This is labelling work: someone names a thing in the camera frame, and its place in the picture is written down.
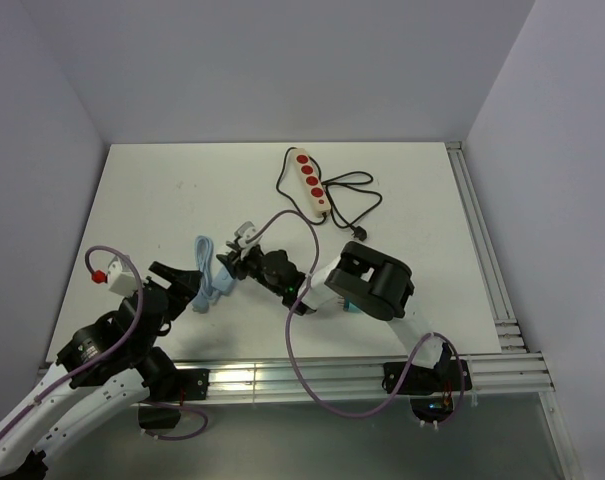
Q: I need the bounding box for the aluminium front rail frame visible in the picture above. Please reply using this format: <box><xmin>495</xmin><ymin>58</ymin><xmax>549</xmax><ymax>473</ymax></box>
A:
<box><xmin>6</xmin><ymin>349</ymin><xmax>583</xmax><ymax>480</ymax></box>

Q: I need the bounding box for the aluminium rail frame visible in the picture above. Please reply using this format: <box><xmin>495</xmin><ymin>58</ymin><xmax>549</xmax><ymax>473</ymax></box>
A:
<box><xmin>6</xmin><ymin>349</ymin><xmax>583</xmax><ymax>480</ymax></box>
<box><xmin>445</xmin><ymin>142</ymin><xmax>528</xmax><ymax>354</ymax></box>

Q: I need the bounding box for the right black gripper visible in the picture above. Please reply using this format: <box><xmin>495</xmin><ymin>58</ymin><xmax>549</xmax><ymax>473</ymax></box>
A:
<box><xmin>221</xmin><ymin>250</ymin><xmax>287</xmax><ymax>301</ymax></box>

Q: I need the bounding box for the beige red power strip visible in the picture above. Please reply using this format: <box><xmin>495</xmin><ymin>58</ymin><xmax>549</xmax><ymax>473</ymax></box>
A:
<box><xmin>290</xmin><ymin>148</ymin><xmax>331</xmax><ymax>218</ymax></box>

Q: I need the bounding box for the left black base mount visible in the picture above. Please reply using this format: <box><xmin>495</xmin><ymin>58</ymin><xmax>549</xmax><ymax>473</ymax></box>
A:
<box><xmin>137</xmin><ymin>369</ymin><xmax>209</xmax><ymax>442</ymax></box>

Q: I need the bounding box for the light blue strip cord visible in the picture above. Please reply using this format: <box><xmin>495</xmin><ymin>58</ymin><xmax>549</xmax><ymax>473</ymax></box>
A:
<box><xmin>191</xmin><ymin>235</ymin><xmax>223</xmax><ymax>314</ymax></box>

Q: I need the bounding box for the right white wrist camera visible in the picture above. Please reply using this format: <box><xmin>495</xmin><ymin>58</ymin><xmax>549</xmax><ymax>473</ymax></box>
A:
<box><xmin>226</xmin><ymin>221</ymin><xmax>261</xmax><ymax>258</ymax></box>

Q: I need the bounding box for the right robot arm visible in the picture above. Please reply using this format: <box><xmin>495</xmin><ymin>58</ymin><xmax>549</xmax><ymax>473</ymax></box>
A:
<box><xmin>217</xmin><ymin>242</ymin><xmax>472</xmax><ymax>395</ymax></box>

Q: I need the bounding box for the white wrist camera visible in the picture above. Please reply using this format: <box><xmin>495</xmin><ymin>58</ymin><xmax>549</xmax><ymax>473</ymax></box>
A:
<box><xmin>91</xmin><ymin>256</ymin><xmax>137</xmax><ymax>297</ymax></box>
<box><xmin>226</xmin><ymin>221</ymin><xmax>261</xmax><ymax>258</ymax></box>

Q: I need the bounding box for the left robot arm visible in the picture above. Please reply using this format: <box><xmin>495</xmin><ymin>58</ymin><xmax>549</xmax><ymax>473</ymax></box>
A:
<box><xmin>0</xmin><ymin>258</ymin><xmax>202</xmax><ymax>479</ymax></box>

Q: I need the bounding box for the teal plug adapter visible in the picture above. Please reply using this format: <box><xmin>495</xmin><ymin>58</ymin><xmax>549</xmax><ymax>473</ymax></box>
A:
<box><xmin>337</xmin><ymin>297</ymin><xmax>361</xmax><ymax>314</ymax></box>

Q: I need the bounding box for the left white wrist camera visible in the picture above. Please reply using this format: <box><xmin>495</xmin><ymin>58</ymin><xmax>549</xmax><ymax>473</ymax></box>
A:
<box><xmin>91</xmin><ymin>256</ymin><xmax>137</xmax><ymax>297</ymax></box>

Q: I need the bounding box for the aluminium right rail frame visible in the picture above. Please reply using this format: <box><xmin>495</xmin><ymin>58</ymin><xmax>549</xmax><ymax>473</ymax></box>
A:
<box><xmin>445</xmin><ymin>142</ymin><xmax>528</xmax><ymax>354</ymax></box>

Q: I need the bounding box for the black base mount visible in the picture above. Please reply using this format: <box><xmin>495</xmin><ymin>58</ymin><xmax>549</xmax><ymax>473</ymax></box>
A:
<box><xmin>137</xmin><ymin>369</ymin><xmax>209</xmax><ymax>442</ymax></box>
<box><xmin>398</xmin><ymin>361</ymin><xmax>473</xmax><ymax>423</ymax></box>

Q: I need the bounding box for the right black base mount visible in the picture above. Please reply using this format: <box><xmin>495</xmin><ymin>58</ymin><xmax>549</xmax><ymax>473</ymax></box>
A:
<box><xmin>398</xmin><ymin>361</ymin><xmax>473</xmax><ymax>423</ymax></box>

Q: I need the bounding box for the black power cord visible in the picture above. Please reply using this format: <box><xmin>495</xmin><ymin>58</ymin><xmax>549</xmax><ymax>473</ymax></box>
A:
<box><xmin>275</xmin><ymin>146</ymin><xmax>386</xmax><ymax>245</ymax></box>

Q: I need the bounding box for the light blue power strip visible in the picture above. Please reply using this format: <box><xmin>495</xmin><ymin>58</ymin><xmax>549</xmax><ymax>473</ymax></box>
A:
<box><xmin>211</xmin><ymin>266</ymin><xmax>235</xmax><ymax>296</ymax></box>

